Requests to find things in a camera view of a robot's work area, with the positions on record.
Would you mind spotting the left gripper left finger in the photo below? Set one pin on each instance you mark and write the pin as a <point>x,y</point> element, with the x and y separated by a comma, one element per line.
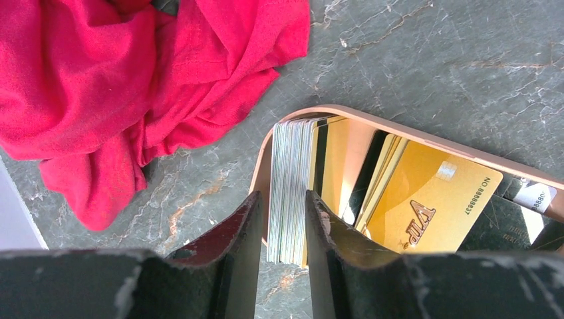
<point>214,276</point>

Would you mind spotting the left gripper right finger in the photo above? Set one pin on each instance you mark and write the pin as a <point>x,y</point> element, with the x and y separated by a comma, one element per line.
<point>354,277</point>

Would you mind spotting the pink oval card tray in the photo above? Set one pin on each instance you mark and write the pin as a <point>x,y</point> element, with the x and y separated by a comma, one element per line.
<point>262,172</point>

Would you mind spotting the gold card in tray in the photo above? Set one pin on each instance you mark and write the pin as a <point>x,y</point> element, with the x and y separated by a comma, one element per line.
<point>346,148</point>

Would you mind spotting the stack of upright cards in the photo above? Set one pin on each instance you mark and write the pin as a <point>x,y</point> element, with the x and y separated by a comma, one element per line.
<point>297,164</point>

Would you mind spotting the silver card in tray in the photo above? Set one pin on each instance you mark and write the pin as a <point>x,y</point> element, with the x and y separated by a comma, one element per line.
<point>535,196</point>

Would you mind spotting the red crumpled cloth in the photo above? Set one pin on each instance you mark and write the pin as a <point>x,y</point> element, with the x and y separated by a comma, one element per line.
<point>95,90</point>

